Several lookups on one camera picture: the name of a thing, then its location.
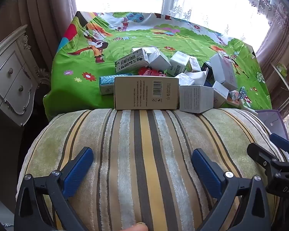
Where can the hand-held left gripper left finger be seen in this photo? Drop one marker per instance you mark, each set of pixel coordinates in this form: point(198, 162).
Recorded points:
point(78, 170)

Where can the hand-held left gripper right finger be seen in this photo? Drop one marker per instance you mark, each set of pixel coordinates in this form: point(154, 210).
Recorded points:
point(206, 170)

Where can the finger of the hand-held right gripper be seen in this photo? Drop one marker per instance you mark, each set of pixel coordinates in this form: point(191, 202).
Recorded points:
point(257, 152)
point(280, 142)

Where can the purple cardboard box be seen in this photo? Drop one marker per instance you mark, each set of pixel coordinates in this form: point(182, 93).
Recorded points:
point(272, 122)

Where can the white box with text lines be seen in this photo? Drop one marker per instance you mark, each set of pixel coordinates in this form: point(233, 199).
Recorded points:
point(195, 98)

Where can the white medicine box with barcode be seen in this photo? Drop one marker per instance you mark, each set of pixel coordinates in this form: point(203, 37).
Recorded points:
point(179, 62)

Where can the red toy car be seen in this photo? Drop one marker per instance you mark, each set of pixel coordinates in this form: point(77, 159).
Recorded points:
point(149, 71)

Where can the person's left hand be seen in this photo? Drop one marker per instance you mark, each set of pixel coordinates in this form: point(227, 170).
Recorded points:
point(137, 228)

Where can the white side table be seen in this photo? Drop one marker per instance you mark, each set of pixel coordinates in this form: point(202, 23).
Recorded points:
point(285, 83)

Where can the orange basketball badge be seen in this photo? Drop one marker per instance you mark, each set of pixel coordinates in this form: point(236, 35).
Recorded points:
point(233, 97)

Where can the striped plush cushion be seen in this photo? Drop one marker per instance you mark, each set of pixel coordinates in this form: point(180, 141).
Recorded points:
point(139, 149)

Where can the plain white box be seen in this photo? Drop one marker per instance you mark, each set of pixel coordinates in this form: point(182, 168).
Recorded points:
point(152, 51)
point(161, 61)
point(220, 93)

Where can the green tissue box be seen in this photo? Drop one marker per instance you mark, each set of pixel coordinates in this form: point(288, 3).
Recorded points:
point(281, 68)

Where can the large white box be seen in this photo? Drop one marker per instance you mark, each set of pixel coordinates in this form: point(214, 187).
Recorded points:
point(222, 69)

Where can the teal box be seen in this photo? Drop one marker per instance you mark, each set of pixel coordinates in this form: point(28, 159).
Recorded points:
point(107, 84)

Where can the cream cardboard box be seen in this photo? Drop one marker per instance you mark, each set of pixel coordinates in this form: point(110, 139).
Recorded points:
point(134, 93)

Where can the mauve curtain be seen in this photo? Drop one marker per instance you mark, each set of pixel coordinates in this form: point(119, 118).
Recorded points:
point(45, 16)
point(277, 43)

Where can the narrow white logo box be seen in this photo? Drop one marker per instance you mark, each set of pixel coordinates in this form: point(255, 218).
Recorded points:
point(195, 65)

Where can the green printed blanket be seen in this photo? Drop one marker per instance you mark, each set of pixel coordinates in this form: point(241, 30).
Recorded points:
point(74, 60)

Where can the cream carved dresser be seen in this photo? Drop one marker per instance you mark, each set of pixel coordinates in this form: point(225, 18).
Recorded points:
point(9, 77)

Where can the white box with green print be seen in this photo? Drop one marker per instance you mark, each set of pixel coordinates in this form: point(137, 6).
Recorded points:
point(130, 61)

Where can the white lace curtain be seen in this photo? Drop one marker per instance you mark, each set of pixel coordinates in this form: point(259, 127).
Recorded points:
point(207, 4)

